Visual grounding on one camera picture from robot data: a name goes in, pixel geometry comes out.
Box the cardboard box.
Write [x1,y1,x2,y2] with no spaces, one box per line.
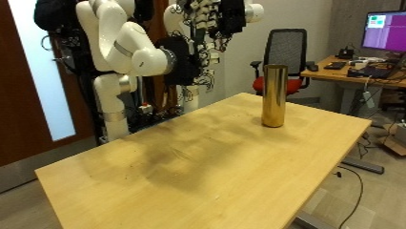
[376,123,406,157]

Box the wooden office desk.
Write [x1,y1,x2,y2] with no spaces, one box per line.
[301,55,406,116]

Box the brown door with frosted glass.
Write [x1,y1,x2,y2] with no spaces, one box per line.
[0,0,95,167]

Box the white power adapter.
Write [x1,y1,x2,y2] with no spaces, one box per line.
[362,90,377,110]

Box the tall gold cylinder vase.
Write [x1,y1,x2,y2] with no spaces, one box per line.
[260,64,289,129]

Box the black keyboard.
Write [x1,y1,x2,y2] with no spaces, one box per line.
[322,61,348,71]

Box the computer monitor with purple screen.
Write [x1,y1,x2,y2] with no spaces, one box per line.
[361,10,406,53]

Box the dark laptop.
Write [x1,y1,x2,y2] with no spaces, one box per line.
[362,53,406,80]

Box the emergency stop button box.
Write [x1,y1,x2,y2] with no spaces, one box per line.
[139,102,153,115]

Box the black desk phone device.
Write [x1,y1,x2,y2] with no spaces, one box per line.
[336,46,357,61]

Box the black floor cable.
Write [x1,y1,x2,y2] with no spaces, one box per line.
[336,165,366,229]

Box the black mesh chair, red seat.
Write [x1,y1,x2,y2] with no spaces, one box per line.
[249,28,317,97]

